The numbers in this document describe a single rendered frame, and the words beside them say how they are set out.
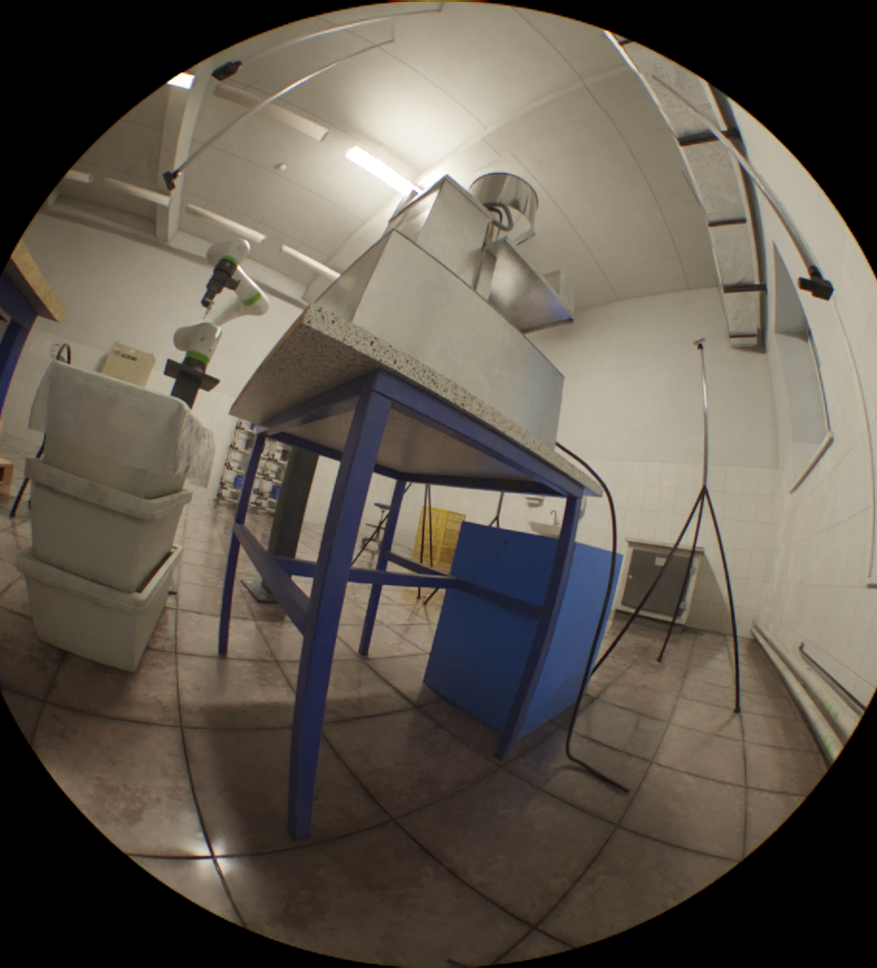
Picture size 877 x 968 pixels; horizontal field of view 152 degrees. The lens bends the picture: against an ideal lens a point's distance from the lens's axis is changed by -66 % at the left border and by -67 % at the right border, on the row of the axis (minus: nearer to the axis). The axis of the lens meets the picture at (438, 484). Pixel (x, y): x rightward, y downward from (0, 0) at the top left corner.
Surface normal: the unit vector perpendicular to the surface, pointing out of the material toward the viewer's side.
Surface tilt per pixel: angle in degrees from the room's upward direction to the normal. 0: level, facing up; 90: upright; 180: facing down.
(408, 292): 90
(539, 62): 180
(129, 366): 90
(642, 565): 90
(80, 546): 96
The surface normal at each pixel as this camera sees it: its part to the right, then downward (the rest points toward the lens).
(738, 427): -0.72, -0.25
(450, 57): -0.22, 0.97
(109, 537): 0.52, 0.13
